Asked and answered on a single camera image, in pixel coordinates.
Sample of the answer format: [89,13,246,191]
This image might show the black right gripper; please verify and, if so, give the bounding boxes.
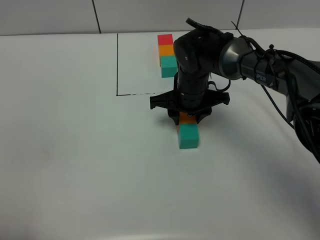
[150,71,230,126]

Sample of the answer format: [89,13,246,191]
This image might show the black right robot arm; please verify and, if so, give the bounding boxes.
[150,19,320,159]

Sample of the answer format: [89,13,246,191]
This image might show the teal template block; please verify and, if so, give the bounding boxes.
[160,55,177,78]

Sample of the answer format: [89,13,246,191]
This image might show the orange template block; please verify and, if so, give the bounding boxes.
[158,44,175,57]

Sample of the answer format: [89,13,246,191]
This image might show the red template block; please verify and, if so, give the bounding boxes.
[157,34,174,46]

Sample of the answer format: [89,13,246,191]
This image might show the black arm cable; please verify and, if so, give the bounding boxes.
[231,20,320,131]

